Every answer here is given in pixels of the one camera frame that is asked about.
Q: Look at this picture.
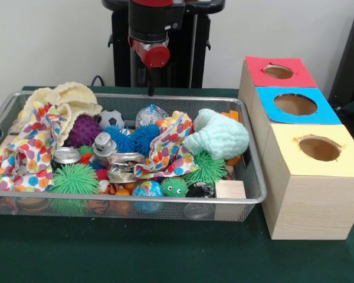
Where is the large polka dot cloth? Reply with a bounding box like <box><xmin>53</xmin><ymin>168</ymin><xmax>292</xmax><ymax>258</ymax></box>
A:
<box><xmin>0</xmin><ymin>100</ymin><xmax>68</xmax><ymax>192</ymax></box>

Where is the wooden box with three holes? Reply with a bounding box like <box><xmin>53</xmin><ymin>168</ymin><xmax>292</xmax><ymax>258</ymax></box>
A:
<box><xmin>238</xmin><ymin>55</ymin><xmax>354</xmax><ymax>241</ymax></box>

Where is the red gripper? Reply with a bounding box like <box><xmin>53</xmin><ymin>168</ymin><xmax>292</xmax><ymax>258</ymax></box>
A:
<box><xmin>128</xmin><ymin>35</ymin><xmax>171</xmax><ymax>97</ymax></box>

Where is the large green spiky ball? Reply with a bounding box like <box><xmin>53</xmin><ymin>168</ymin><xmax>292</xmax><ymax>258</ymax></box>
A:
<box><xmin>48</xmin><ymin>163</ymin><xmax>100</xmax><ymax>195</ymax></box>

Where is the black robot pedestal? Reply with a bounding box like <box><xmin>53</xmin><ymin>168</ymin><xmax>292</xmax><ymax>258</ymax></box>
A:
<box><xmin>101</xmin><ymin>0</ymin><xmax>227</xmax><ymax>88</ymax></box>

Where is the black monitor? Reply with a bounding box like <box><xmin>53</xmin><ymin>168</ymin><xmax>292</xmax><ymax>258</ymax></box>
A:
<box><xmin>327</xmin><ymin>4</ymin><xmax>354</xmax><ymax>103</ymax></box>

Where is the small polka dot cloth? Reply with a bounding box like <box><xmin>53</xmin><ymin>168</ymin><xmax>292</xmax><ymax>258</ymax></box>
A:
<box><xmin>134</xmin><ymin>111</ymin><xmax>200</xmax><ymax>179</ymax></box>

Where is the plain wooden block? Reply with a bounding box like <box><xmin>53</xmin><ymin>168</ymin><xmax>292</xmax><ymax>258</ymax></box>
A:
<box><xmin>214</xmin><ymin>180</ymin><xmax>247</xmax><ymax>199</ymax></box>

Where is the cream waffle cloth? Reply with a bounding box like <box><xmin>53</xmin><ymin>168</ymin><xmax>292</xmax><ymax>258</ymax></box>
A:
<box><xmin>17</xmin><ymin>81</ymin><xmax>103</xmax><ymax>147</ymax></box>

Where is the mint green waffle cloth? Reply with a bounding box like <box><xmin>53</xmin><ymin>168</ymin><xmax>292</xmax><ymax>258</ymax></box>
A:
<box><xmin>183</xmin><ymin>108</ymin><xmax>251</xmax><ymax>160</ymax></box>

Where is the yellow plush toy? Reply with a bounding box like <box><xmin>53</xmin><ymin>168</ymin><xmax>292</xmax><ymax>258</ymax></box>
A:
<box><xmin>156</xmin><ymin>110</ymin><xmax>182</xmax><ymax>127</ymax></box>

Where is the silver wire mesh bin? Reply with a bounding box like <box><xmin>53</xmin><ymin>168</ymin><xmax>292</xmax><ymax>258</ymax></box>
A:
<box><xmin>0</xmin><ymin>90</ymin><xmax>268</xmax><ymax>222</ymax></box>

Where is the small green spiky ball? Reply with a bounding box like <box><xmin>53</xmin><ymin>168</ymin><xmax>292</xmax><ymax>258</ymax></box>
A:
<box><xmin>182</xmin><ymin>150</ymin><xmax>227</xmax><ymax>187</ymax></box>

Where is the crushed silver can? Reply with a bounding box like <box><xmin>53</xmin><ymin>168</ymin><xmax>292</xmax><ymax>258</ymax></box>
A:
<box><xmin>107</xmin><ymin>152</ymin><xmax>145</xmax><ymax>184</ymax></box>

